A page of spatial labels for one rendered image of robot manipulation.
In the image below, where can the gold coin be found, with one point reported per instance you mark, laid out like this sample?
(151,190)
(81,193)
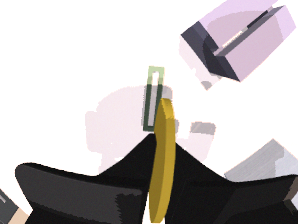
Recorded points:
(163,166)

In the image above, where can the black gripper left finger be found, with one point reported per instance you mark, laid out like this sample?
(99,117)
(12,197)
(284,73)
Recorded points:
(115,196)

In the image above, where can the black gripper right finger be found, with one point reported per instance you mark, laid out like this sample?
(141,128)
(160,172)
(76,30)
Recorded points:
(201,196)

